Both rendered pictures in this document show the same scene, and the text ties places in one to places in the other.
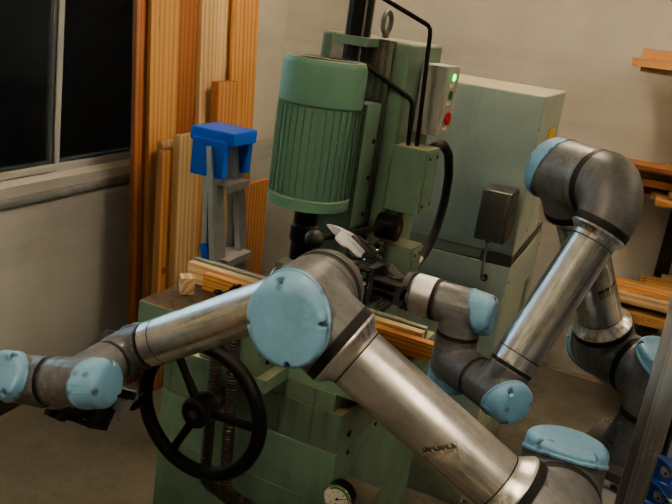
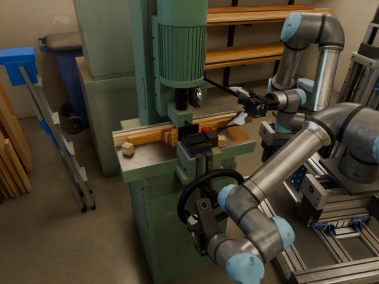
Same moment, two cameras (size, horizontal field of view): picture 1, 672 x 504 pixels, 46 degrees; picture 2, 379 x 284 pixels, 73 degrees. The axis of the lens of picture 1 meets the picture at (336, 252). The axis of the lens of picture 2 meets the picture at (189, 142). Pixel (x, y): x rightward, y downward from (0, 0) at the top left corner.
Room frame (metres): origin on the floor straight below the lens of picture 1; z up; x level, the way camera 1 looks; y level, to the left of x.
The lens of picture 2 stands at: (0.94, 0.79, 1.54)
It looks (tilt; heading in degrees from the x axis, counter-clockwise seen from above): 34 degrees down; 313
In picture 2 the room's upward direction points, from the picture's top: 2 degrees clockwise
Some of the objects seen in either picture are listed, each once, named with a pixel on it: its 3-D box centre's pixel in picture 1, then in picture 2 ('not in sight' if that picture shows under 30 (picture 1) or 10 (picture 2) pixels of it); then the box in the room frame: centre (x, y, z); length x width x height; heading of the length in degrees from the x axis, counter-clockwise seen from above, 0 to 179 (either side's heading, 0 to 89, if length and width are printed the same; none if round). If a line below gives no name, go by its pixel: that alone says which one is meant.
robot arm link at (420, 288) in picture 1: (422, 296); (275, 101); (1.35, -0.17, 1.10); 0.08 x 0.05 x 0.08; 156
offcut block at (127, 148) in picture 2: (186, 284); (127, 148); (1.71, 0.33, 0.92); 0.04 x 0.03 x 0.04; 19
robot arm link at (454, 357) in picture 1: (457, 363); (289, 120); (1.30, -0.24, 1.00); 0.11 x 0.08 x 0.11; 29
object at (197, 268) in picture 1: (298, 304); (179, 128); (1.67, 0.07, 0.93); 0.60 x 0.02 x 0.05; 66
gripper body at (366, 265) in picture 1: (380, 283); (260, 104); (1.37, -0.09, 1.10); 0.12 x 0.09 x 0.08; 66
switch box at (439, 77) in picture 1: (436, 99); not in sight; (1.89, -0.18, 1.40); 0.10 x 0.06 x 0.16; 156
